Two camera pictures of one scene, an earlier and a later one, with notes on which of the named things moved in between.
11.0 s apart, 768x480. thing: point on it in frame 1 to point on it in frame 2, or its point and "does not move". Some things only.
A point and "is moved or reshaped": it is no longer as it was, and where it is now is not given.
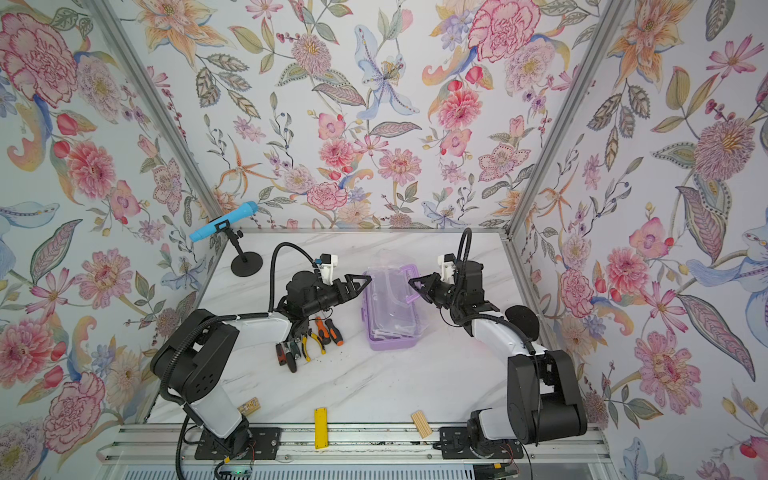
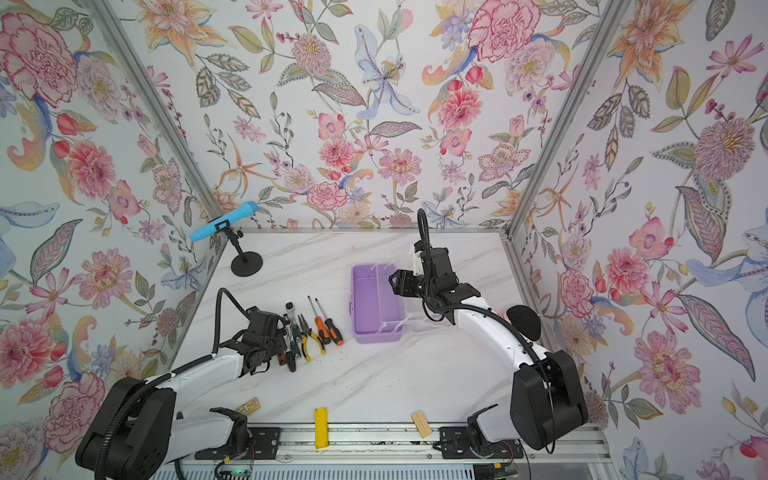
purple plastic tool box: x=394 y=313 is moved or reshaped
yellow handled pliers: x=304 y=342 does not move
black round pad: x=525 y=319 does not move
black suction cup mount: x=244 y=264 does not move
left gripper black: x=348 y=290 to x=281 y=341
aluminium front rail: x=165 y=444 does not move
